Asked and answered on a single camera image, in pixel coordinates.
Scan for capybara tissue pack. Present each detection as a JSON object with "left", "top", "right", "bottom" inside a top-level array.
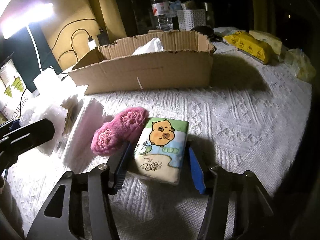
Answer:
[{"left": 128, "top": 118, "right": 189, "bottom": 185}]

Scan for white knitted table cloth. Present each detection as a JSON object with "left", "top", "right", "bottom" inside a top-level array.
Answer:
[{"left": 3, "top": 43, "right": 312, "bottom": 239}]

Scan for pink plush slipper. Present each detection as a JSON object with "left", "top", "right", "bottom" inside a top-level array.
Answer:
[{"left": 91, "top": 107, "right": 149, "bottom": 155}]

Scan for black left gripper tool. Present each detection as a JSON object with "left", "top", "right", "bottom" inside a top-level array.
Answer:
[{"left": 1, "top": 118, "right": 55, "bottom": 172}]

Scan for paper bag with tree print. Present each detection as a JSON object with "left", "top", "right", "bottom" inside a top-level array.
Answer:
[{"left": 0, "top": 56, "right": 33, "bottom": 120}]

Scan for brown cardboard box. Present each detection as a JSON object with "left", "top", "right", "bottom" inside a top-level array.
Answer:
[{"left": 69, "top": 30, "right": 216, "bottom": 94}]

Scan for translucent yellowish plastic bag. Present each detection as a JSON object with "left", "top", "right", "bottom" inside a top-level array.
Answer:
[{"left": 284, "top": 49, "right": 316, "bottom": 83}]

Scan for pale yellow tissue pack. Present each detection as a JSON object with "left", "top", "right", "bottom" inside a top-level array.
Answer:
[{"left": 249, "top": 30, "right": 282, "bottom": 55}]

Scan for black object behind box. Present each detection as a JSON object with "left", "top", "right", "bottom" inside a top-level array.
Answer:
[{"left": 191, "top": 26, "right": 223, "bottom": 42}]

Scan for white plastic bag in box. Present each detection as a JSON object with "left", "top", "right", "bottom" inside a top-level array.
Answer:
[{"left": 132, "top": 37, "right": 164, "bottom": 55}]

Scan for white perforated plastic basket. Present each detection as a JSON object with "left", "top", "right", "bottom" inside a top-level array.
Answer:
[{"left": 177, "top": 9, "right": 206, "bottom": 31}]

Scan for clear plastic water bottle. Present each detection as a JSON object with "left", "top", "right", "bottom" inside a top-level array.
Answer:
[{"left": 151, "top": 0, "right": 174, "bottom": 31}]

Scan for white charger plug with cable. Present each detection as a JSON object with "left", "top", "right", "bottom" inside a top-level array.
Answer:
[{"left": 49, "top": 17, "right": 104, "bottom": 63}]

